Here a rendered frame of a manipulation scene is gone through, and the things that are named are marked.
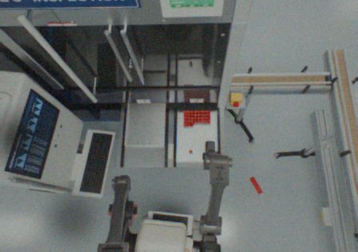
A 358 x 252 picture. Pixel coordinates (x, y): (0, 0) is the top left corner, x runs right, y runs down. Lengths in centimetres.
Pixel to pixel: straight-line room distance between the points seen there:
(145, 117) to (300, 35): 208
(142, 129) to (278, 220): 149
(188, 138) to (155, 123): 25
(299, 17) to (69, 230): 313
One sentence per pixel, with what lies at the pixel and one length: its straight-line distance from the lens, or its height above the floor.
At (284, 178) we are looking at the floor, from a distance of 288.
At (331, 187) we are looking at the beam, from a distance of 240.
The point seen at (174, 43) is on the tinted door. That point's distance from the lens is 130.
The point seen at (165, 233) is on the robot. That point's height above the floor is 135.
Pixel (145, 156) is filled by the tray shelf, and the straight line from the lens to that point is 193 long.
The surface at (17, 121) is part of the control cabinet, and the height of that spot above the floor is 149.
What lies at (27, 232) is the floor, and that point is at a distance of 314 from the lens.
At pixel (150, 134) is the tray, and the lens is 196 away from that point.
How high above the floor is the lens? 275
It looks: 71 degrees down
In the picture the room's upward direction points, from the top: 8 degrees counter-clockwise
